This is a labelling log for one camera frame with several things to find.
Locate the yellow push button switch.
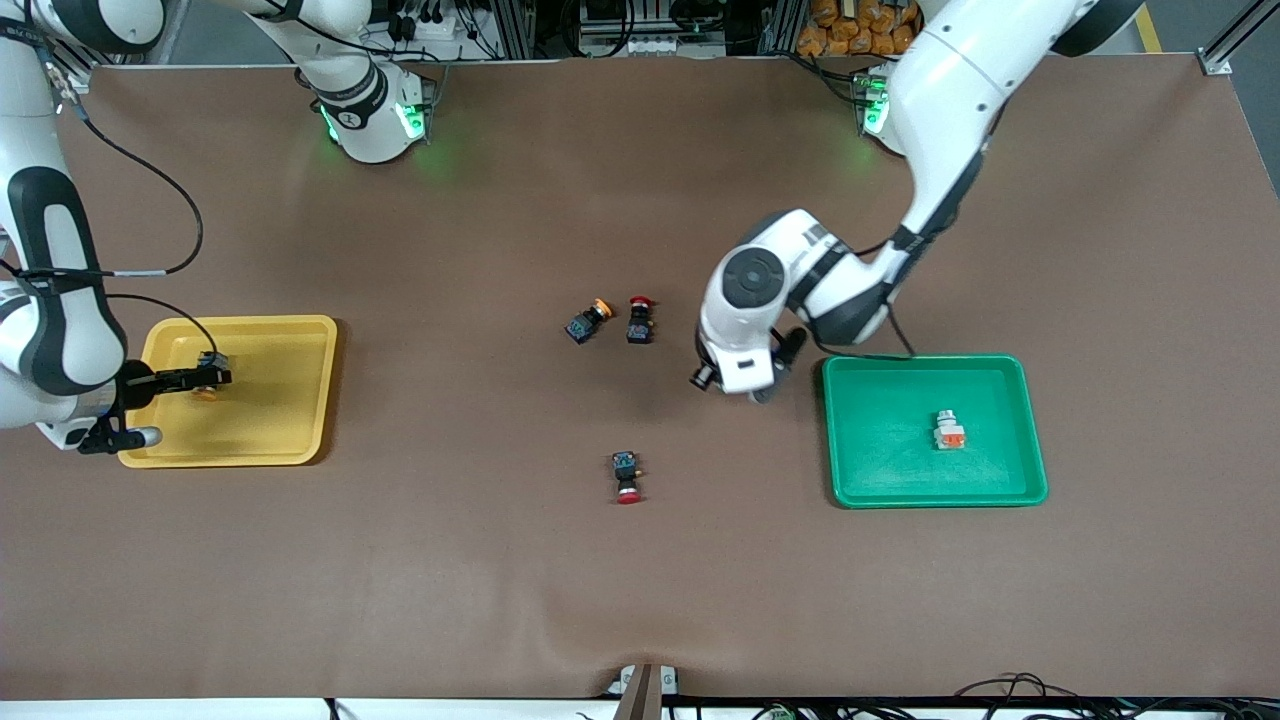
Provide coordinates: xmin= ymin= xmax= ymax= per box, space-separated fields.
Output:
xmin=195 ymin=350 xmax=233 ymax=403
xmin=564 ymin=298 xmax=613 ymax=345

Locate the yellow plastic tray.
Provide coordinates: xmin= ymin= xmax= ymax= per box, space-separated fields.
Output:
xmin=117 ymin=315 xmax=339 ymax=469

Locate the green plastic tray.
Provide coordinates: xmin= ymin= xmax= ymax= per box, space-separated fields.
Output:
xmin=822 ymin=353 xmax=1049 ymax=509

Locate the brown table mat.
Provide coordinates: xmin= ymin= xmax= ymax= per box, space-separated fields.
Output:
xmin=0 ymin=55 xmax=1280 ymax=701

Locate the metal table clamp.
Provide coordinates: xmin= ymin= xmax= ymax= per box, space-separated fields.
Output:
xmin=608 ymin=663 xmax=681 ymax=720

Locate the orange netted items pile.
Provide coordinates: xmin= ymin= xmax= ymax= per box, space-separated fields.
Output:
xmin=797 ymin=0 xmax=919 ymax=58

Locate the grey control unit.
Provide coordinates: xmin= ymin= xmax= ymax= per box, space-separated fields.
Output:
xmin=575 ymin=0 xmax=746 ymax=58

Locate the white power strip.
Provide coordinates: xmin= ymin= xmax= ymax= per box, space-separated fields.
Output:
xmin=385 ymin=8 xmax=471 ymax=47

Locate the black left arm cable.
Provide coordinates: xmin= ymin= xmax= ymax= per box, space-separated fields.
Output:
xmin=780 ymin=235 xmax=917 ymax=361

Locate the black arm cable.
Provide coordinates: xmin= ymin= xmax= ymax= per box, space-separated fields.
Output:
xmin=0 ymin=70 xmax=223 ymax=361
xmin=780 ymin=235 xmax=917 ymax=361

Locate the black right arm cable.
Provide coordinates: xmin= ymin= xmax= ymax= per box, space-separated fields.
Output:
xmin=0 ymin=70 xmax=223 ymax=361

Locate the black cable bundle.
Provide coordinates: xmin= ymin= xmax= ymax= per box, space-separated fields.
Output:
xmin=950 ymin=672 xmax=1280 ymax=720

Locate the aluminium frame post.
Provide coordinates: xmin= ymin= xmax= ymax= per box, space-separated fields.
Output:
xmin=1197 ymin=0 xmax=1280 ymax=77

